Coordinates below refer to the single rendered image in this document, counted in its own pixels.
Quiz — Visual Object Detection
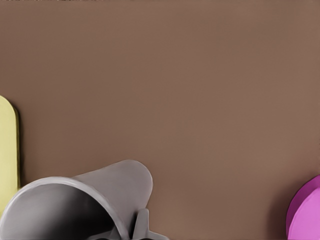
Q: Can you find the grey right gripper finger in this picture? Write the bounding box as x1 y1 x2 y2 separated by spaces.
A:
129 208 171 240

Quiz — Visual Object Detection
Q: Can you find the white IKEA cup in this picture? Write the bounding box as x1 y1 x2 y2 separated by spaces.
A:
0 159 154 240

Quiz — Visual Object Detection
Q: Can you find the yellow tray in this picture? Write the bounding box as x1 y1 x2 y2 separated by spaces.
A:
0 95 21 218

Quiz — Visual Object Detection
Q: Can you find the pink round cup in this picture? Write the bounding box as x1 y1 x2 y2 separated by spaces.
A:
285 174 320 240

